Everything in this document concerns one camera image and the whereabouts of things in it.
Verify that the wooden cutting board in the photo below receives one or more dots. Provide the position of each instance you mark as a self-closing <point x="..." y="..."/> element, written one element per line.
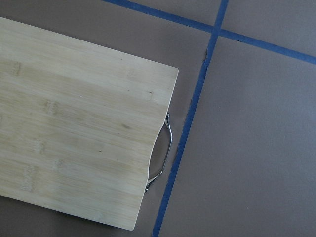
<point x="78" y="123"/>

